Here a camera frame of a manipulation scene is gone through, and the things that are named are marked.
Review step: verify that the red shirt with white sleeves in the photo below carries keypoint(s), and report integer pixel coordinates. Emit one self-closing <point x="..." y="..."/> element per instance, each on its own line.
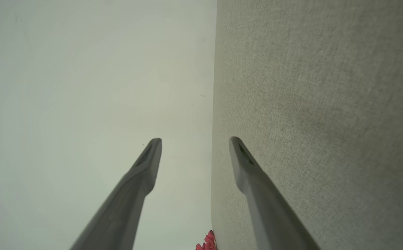
<point x="208" y="243"/>

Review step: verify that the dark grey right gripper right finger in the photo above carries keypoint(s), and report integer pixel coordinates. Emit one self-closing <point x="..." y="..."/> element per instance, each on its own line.
<point x="274" y="222"/>

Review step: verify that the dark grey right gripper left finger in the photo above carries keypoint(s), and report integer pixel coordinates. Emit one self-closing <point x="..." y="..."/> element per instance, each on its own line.
<point x="125" y="215"/>

